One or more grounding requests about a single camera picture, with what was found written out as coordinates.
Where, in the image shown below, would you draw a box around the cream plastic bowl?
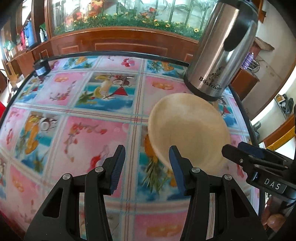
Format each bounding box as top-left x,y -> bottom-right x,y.
147,93 -> 231,176

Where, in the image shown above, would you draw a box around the person's right hand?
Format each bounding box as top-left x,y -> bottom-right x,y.
261,196 -> 286,232

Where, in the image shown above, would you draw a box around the purple spray cans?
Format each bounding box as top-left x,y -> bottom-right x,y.
241,52 -> 254,70

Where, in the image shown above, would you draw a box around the stainless steel thermos jug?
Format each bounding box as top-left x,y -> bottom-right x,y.
184,1 -> 258,101

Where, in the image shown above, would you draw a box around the wooden cabinet with mural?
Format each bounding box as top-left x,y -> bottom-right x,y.
4,0 -> 260,100

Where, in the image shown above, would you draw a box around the small black jar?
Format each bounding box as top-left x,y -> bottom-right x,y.
33,59 -> 51,77

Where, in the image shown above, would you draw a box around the pink bottle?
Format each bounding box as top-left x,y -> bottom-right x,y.
20,30 -> 26,49

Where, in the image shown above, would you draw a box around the blue water bottle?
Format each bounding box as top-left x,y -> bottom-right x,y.
23,21 -> 35,47

